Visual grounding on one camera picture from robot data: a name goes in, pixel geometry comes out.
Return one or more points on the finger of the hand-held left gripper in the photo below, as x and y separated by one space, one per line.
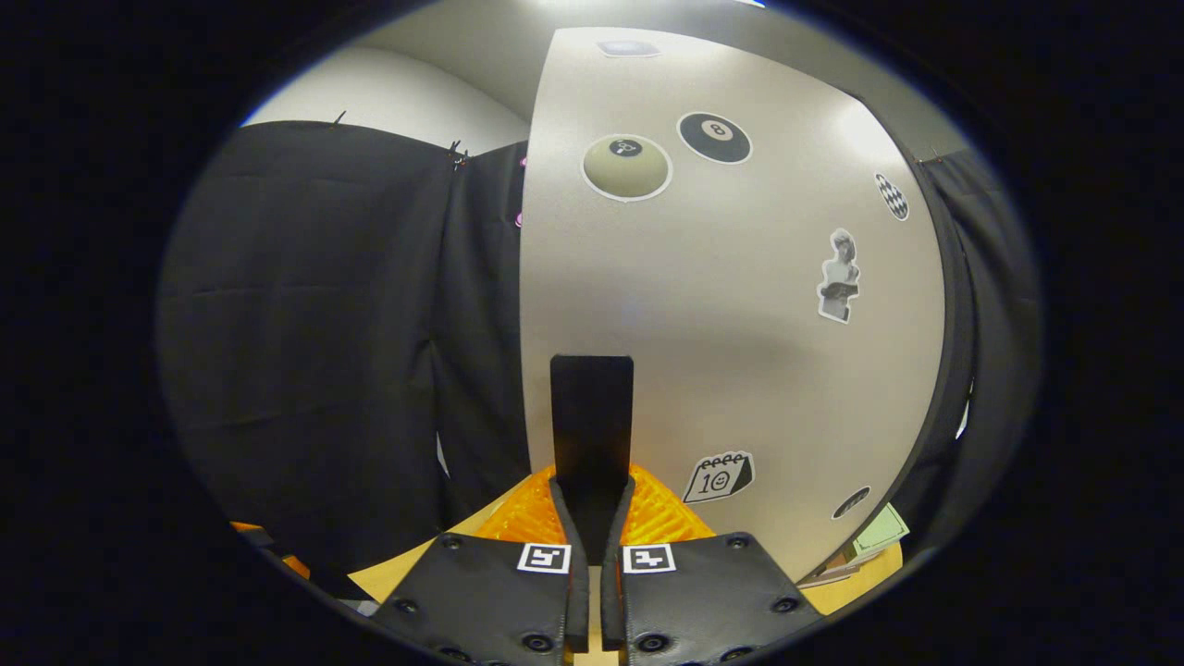
296 566

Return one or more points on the light grey cabinet door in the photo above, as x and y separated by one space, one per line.
740 351

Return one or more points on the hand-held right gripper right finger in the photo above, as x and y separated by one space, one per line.
612 592

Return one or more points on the black backdrop cloth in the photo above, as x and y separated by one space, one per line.
324 324

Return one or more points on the grey book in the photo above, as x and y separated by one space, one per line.
828 579

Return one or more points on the green book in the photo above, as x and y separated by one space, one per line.
883 532

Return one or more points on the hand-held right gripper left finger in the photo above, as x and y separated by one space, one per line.
579 592

